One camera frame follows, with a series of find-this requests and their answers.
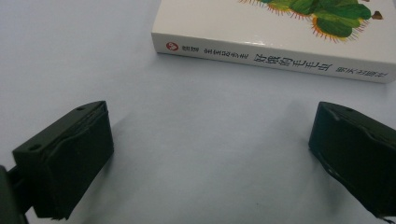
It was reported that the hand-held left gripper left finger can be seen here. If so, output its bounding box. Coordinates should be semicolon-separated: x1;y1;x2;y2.
12;100;115;220

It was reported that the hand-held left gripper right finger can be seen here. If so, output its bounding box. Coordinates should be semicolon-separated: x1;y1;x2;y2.
307;101;396;220

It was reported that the white caterpillar picture book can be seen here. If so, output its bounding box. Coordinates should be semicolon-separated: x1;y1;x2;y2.
150;0;396;84

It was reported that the light blue table mat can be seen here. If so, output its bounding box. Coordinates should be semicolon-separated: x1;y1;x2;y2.
0;0;396;224

